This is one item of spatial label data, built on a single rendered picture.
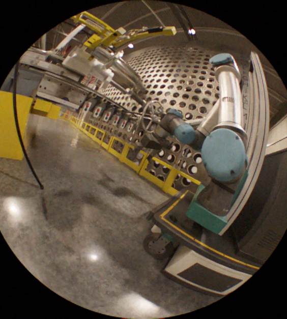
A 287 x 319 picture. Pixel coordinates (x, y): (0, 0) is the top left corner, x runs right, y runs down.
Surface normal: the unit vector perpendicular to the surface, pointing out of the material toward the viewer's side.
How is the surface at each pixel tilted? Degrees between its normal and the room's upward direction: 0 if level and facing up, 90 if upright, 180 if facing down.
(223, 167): 97
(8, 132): 90
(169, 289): 0
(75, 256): 0
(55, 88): 90
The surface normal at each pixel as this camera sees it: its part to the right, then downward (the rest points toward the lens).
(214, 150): -0.84, -0.14
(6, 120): 0.73, 0.43
